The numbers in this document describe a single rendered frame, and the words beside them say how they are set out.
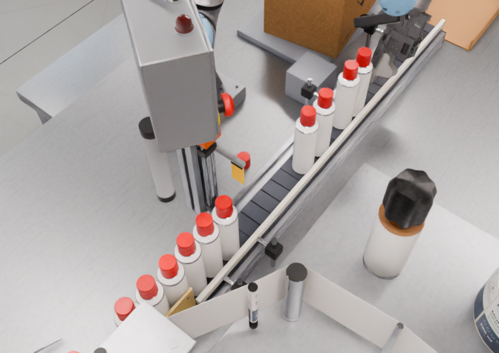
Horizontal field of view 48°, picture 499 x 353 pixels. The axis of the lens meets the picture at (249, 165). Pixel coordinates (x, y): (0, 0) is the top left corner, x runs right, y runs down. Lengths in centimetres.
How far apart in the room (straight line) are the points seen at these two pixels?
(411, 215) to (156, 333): 47
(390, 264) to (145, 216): 58
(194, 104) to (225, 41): 93
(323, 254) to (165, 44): 65
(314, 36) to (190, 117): 86
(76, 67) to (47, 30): 152
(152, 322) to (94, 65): 99
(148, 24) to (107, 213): 68
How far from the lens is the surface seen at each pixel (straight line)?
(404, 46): 145
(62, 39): 316
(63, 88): 168
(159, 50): 76
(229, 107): 87
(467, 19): 191
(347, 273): 123
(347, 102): 136
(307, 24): 162
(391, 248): 112
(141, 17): 81
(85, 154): 151
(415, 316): 122
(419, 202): 100
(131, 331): 91
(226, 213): 107
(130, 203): 139
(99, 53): 176
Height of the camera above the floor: 198
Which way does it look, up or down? 54 degrees down
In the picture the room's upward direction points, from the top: 1 degrees counter-clockwise
